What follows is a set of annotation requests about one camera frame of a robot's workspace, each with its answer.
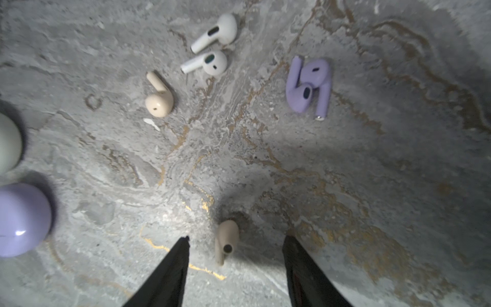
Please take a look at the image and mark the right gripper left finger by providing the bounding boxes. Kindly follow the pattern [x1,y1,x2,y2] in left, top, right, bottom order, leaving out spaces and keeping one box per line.
[124,237,190,307]

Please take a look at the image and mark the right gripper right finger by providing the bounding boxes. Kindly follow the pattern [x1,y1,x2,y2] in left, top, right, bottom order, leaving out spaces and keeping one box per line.
[283,235,352,307]

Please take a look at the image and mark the beige earbud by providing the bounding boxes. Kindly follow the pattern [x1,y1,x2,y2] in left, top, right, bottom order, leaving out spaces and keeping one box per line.
[145,72,174,118]
[215,220,240,266]

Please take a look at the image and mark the purple round charging case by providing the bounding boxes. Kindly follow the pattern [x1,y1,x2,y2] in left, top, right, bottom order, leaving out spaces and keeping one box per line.
[1,183,52,258]

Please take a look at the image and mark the white round charging case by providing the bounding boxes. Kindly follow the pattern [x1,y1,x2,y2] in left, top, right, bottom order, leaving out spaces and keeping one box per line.
[0,114,23,174]

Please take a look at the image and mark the purple earbud left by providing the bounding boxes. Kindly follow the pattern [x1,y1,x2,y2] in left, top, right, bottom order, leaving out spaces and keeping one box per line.
[285,56,313,113]

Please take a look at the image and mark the purple earbud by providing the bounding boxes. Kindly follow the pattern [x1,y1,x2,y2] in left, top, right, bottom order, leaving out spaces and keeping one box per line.
[285,56,313,113]
[300,58,332,121]

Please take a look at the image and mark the purple earbud right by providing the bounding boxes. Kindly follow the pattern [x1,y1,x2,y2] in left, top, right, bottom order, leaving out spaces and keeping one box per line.
[300,58,332,121]

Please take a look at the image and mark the white earbud lower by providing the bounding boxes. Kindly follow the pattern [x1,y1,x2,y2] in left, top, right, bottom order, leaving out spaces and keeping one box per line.
[180,51,228,76]

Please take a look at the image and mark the white earbud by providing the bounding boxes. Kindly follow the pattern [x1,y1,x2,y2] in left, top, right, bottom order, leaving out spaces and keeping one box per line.
[191,14,238,54]
[180,51,228,76]

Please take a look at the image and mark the white earbud upper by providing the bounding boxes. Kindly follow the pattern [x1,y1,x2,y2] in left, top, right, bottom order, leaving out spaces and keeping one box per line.
[191,14,238,54]

